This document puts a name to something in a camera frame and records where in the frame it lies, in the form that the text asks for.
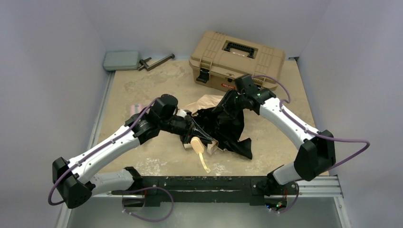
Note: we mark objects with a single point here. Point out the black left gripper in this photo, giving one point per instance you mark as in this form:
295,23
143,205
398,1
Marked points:
189,130

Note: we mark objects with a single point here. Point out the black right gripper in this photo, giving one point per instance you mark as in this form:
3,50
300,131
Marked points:
229,102

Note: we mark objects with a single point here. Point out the beige umbrella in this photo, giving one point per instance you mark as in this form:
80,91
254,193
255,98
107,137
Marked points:
226,134

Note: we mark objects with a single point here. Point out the pink umbrella case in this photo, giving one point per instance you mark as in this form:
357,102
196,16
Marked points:
137,108

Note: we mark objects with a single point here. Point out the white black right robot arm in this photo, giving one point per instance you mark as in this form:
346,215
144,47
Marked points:
316,149

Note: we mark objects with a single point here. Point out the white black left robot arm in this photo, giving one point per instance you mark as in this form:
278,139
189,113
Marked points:
73,179

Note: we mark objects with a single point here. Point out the tan plastic toolbox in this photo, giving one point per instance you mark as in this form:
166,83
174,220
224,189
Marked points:
219,59

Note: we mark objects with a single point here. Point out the dark metal clamp tool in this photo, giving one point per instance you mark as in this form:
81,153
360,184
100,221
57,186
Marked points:
143,63

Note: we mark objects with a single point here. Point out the grey flat box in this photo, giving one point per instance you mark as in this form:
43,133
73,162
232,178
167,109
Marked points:
121,60

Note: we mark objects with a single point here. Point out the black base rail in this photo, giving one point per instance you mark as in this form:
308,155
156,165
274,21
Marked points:
253,190

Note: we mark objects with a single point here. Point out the aluminium frame rail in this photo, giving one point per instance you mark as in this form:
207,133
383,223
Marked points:
320,187

